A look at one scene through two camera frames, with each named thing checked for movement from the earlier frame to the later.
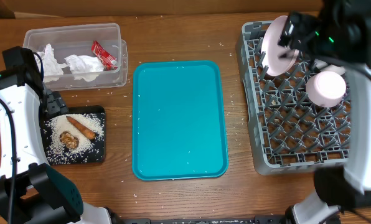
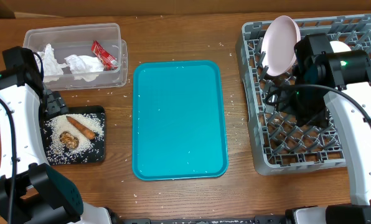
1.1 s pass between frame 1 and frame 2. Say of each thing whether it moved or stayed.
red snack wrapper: stayed
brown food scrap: stayed
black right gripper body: moved
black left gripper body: stayed
